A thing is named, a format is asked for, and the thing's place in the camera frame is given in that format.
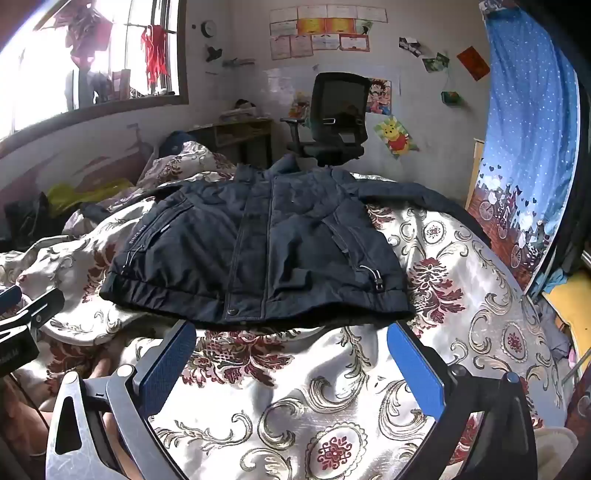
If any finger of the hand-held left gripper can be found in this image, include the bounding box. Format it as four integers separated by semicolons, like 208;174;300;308
0;286;24;317
0;288;65;335

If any yellow-green cloth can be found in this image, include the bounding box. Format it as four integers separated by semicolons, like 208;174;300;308
47;179;136;217

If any window with brown frame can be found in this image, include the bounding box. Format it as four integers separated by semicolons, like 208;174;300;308
0;0;190;139

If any group of wall certificates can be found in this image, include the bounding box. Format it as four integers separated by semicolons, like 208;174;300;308
269;4;389;61

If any pink hanging garment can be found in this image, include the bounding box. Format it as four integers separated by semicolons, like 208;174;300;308
55;7;114;70

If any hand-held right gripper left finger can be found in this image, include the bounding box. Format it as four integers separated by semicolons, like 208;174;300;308
45;320;197;480

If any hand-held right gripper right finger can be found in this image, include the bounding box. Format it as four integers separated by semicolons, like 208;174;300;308
388;320;539;480

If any dark blue pillow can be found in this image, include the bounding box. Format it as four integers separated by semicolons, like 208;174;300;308
158;130;195;158

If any cartoon character poster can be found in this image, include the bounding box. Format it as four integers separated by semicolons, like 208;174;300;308
367;78;392;116

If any blue printed curtain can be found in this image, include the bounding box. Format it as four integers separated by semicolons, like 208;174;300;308
466;2;581;292

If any pile of desk clutter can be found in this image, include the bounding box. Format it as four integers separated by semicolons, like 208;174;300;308
222;98;259;118

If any red hanging garment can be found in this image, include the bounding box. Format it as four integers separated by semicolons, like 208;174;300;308
141;25;169;86

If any dark navy jacket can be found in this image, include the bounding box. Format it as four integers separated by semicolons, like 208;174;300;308
99;154;490;330

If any floral satin blanket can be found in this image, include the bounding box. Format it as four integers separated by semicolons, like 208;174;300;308
0;141;568;480

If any yellow bear poster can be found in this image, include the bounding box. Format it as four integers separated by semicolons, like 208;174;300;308
374;117;421;160

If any red envelope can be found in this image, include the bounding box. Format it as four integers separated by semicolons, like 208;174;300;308
457;45;491;82

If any person's left forearm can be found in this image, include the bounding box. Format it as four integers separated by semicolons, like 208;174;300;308
0;378;51;457

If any wooden desk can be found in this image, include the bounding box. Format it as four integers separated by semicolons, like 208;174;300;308
187;117;273;169

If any green wall photo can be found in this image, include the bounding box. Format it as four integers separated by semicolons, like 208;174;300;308
422;52;451;73

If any black office chair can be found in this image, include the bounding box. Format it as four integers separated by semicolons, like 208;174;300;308
280;72;371;167

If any wooden plank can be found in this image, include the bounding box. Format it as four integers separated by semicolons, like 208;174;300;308
464;137;486;210

